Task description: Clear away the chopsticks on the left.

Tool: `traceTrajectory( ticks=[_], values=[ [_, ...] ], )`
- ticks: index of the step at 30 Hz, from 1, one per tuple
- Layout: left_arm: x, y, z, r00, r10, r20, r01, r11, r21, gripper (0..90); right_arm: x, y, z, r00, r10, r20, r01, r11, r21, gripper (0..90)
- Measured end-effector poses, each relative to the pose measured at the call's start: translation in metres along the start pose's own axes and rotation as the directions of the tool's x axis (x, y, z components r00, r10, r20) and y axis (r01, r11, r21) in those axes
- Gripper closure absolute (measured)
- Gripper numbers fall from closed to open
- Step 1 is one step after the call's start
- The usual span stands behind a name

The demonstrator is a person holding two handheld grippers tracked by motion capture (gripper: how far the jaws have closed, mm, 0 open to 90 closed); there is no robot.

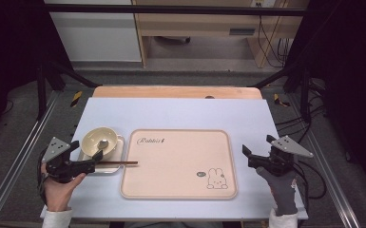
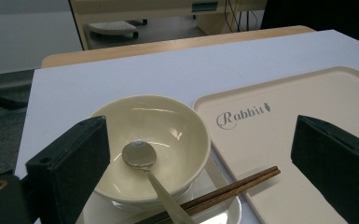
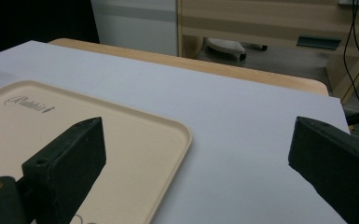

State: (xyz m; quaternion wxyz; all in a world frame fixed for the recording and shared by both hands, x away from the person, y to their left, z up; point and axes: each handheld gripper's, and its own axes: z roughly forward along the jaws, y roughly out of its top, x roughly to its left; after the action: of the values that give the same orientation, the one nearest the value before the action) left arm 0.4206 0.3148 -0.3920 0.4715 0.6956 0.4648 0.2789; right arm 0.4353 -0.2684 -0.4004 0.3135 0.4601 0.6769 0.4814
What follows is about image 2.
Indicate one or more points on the beige desk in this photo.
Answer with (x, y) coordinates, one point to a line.
(155, 7)

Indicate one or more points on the brown wooden chopstick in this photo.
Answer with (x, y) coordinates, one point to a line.
(245, 181)
(245, 185)

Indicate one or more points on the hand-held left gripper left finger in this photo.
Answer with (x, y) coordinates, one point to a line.
(71, 161)

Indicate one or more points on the black curtain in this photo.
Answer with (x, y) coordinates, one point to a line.
(323, 18)

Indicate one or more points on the black metal stand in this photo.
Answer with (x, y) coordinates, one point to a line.
(3, 102)

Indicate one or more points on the white cabinet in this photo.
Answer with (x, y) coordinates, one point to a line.
(28, 40)

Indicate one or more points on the wheeled footrest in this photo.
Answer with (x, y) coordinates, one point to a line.
(112, 27)

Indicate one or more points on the cream ceramic bowl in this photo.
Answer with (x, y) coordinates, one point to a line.
(168, 124)

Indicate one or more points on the beige rabbit print tray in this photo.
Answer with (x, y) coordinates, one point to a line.
(261, 146)

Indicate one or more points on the white square plate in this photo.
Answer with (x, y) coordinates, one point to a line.
(227, 214)

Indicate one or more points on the pale board on table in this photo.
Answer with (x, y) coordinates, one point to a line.
(168, 74)

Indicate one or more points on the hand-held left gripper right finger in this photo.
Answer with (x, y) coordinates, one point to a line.
(335, 168)

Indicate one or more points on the wooden table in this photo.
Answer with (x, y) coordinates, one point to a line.
(168, 45)

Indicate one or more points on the metal spoon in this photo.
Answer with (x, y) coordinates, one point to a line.
(138, 154)

